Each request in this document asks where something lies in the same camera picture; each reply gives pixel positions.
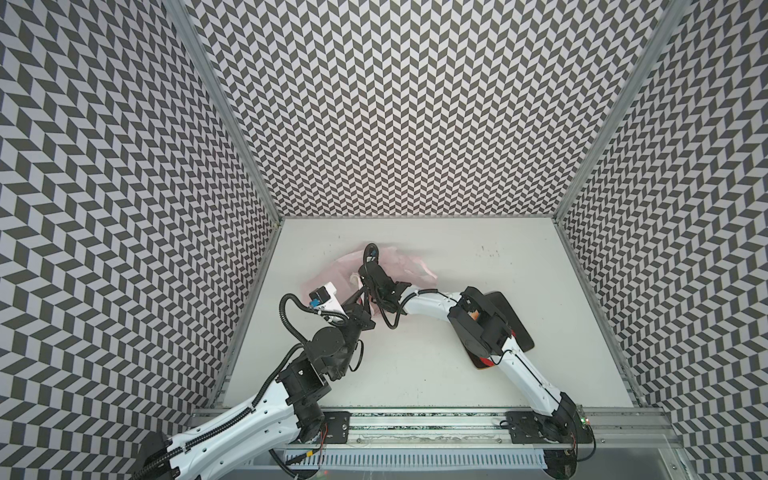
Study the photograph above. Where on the black square plate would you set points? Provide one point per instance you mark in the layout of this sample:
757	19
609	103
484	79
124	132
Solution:
518	330

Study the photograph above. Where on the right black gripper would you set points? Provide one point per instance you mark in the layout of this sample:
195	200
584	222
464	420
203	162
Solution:
377	279

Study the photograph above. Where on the pink plastic bag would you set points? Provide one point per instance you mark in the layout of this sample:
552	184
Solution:
343	273

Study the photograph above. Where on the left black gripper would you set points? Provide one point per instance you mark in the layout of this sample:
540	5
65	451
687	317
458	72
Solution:
359	315

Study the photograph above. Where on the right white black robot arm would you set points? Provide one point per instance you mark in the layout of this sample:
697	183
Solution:
488	329

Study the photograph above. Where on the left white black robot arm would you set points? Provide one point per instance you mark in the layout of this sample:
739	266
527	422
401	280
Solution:
285	410

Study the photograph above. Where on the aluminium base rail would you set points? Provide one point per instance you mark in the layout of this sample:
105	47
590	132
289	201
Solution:
480	427

